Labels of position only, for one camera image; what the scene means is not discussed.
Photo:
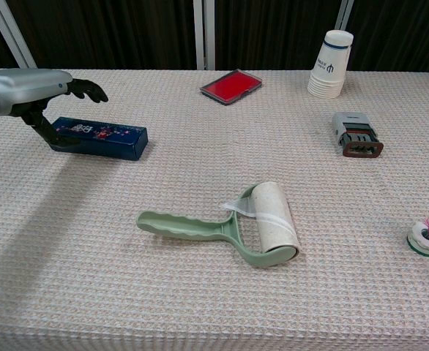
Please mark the grey date stamp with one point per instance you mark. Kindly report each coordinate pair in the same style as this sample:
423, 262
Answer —
355, 133

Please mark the white upright frame post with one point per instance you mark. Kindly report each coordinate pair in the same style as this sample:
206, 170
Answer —
204, 33

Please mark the white slanted frame post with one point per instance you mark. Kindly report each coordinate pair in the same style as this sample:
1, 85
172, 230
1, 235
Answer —
346, 14
11, 34

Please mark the beige woven tablecloth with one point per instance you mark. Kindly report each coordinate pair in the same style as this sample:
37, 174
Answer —
214, 292

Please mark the colourful feather shuttlecock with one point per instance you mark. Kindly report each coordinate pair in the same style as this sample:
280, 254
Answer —
425, 241

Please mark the red ink pad case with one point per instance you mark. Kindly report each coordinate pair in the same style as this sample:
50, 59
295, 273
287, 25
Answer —
231, 87

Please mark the white bottle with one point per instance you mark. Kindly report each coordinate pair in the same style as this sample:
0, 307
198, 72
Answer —
328, 69

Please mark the black pleated curtain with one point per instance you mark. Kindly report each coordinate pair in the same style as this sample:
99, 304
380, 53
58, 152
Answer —
126, 29

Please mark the grey dustpan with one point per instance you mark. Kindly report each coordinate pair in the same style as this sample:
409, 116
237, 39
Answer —
104, 140

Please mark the green lint roller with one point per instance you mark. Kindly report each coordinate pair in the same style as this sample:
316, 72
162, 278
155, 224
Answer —
203, 228

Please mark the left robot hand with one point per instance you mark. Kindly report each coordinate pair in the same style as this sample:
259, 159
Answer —
28, 86

